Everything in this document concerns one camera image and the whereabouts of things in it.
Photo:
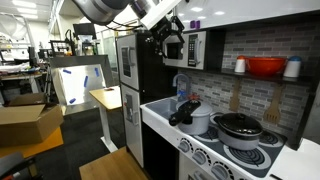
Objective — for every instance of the small purple block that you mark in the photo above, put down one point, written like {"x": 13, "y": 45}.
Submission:
{"x": 192, "y": 24}
{"x": 197, "y": 24}

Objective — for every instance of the white toy microwave door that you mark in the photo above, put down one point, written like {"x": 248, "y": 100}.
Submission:
{"x": 193, "y": 50}

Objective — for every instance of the white shaker blue cap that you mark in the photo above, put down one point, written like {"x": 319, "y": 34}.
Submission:
{"x": 292, "y": 68}

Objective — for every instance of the small dark flat object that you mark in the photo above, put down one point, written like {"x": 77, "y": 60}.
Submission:
{"x": 109, "y": 89}

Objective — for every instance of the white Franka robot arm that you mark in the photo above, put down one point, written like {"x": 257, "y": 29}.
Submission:
{"x": 106, "y": 8}

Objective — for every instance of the grey stovetop panel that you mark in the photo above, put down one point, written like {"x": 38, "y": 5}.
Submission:
{"x": 266, "y": 160}

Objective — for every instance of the black grey chair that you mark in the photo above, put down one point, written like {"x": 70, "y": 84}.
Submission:
{"x": 13, "y": 163}

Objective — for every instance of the grey fridge door with dispenser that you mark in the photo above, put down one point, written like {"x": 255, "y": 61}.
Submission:
{"x": 131, "y": 140}

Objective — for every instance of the wooden slotted turner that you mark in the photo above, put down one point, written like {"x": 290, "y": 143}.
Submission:
{"x": 273, "y": 113}

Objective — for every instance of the black white toy kitchen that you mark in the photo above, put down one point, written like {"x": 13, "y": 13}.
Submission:
{"x": 266, "y": 36}

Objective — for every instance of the orange floor mat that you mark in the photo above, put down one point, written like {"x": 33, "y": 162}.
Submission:
{"x": 33, "y": 148}

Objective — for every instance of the grey pot with black lid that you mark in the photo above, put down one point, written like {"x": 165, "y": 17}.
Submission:
{"x": 238, "y": 131}

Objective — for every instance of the wooden floor platform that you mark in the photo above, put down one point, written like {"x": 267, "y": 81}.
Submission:
{"x": 110, "y": 166}

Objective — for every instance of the brown cardboard box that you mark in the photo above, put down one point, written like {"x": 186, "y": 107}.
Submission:
{"x": 26, "y": 126}

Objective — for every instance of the grey stove knob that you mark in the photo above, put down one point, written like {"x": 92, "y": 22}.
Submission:
{"x": 199, "y": 156}
{"x": 220, "y": 171}
{"x": 184, "y": 146}

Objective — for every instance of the cluttered background desk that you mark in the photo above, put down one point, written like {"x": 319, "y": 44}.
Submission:
{"x": 16, "y": 77}

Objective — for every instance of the black monitor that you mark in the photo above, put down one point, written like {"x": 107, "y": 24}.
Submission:
{"x": 85, "y": 31}

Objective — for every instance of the silver metal panel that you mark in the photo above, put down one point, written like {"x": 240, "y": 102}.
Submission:
{"x": 76, "y": 90}

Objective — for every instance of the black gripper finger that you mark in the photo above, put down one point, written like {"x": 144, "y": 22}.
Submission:
{"x": 180, "y": 26}
{"x": 160, "y": 49}

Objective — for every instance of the white glossy board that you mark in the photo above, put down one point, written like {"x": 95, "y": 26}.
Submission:
{"x": 250, "y": 10}

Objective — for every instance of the blue tape strip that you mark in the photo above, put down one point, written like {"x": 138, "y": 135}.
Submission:
{"x": 72, "y": 100}
{"x": 86, "y": 81}
{"x": 67, "y": 71}
{"x": 97, "y": 72}

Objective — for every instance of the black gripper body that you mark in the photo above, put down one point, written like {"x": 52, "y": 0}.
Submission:
{"x": 161, "y": 30}

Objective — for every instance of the white shaker orange cap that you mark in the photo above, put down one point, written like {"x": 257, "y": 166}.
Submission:
{"x": 240, "y": 65}

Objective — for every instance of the grey toy faucet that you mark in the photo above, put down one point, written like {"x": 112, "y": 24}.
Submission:
{"x": 186, "y": 83}

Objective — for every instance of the wooden spatula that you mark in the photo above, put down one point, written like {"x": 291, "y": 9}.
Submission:
{"x": 234, "y": 103}

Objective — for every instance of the red plastic bowl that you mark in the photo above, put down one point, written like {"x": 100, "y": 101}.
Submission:
{"x": 266, "y": 65}

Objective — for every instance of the grey toy sink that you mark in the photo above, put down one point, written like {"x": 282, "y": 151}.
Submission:
{"x": 158, "y": 108}

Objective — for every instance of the light wooden desk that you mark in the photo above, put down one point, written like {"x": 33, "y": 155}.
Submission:
{"x": 106, "y": 98}

